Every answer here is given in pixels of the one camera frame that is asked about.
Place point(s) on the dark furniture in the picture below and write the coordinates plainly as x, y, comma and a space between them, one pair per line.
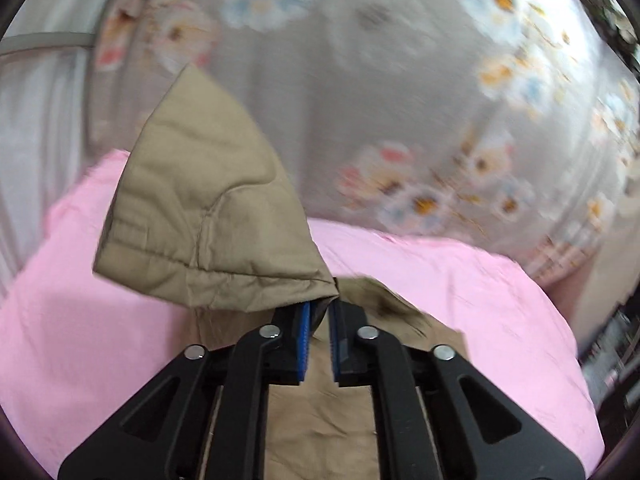
612, 355

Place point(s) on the grey rail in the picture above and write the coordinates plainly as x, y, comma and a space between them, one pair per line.
45, 40

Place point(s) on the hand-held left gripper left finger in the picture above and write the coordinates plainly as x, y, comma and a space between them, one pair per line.
302, 345

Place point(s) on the grey floral bedspread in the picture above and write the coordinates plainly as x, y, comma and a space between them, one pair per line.
400, 110

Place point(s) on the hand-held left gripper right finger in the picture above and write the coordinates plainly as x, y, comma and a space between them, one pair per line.
336, 345

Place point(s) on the tan padded jacket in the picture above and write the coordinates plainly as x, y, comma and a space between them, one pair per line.
200, 210

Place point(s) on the white pleated fabric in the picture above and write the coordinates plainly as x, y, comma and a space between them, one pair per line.
35, 125

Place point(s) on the pink bed sheet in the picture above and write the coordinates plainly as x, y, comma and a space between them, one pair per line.
500, 335

